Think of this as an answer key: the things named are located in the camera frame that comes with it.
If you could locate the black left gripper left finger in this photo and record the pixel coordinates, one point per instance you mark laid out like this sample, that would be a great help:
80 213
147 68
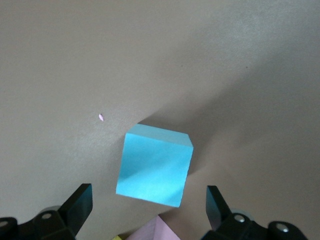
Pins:
75 212

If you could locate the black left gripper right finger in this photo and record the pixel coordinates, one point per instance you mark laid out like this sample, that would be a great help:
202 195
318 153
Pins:
217 212

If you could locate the light blue foam block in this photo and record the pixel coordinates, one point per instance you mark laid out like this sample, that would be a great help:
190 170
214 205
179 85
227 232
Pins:
155 167

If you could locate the yellow foam block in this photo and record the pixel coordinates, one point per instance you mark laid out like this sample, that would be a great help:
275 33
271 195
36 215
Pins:
121 237

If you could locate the pink foam block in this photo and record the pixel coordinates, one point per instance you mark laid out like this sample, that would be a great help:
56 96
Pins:
160 231

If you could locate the tiny pink foam crumb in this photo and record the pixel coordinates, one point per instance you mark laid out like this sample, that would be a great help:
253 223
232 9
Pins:
101 117

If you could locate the brown table cover sheet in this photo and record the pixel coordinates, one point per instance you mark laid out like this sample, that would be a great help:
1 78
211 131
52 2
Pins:
75 62

